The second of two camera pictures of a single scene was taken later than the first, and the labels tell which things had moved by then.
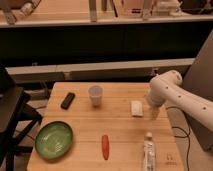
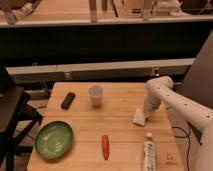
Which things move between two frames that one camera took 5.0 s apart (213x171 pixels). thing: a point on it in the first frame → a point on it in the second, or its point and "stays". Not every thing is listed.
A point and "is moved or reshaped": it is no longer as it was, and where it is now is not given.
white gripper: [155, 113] → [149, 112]
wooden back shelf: [48, 13] stays
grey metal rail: [130, 71] stays
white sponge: [137, 108] is moved or reshaped
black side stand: [16, 117] stays
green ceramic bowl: [54, 139] stays
